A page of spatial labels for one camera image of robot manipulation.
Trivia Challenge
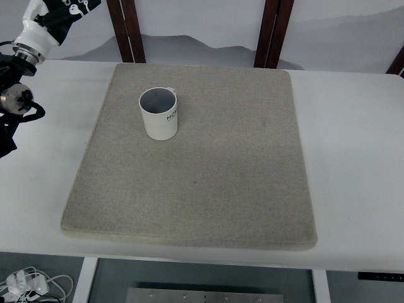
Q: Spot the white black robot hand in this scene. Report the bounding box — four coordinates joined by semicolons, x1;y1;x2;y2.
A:
14;0;102;55

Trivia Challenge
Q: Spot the black table control panel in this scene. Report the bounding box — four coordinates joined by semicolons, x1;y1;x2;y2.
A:
357;271;404;281

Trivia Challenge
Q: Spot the grey metal plate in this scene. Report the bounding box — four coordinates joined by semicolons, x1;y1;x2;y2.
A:
126;286;285;303

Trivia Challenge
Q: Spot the brown wooden screen frame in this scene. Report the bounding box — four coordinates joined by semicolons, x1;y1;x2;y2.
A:
106;0;146;63
386;45;404;76
254;0;295;69

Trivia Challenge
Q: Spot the white ribbed cup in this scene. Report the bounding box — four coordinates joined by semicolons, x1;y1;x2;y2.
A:
138;86;179;141

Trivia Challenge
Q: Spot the white table leg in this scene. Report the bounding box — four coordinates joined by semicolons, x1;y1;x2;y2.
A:
311;270;331;303
73;257;99;303

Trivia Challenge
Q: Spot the grey fabric mat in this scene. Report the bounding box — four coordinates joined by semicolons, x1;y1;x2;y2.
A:
60;62;318;252

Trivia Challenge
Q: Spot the white power adapter with cables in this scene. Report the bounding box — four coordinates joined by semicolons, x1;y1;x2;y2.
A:
0;266;75;303

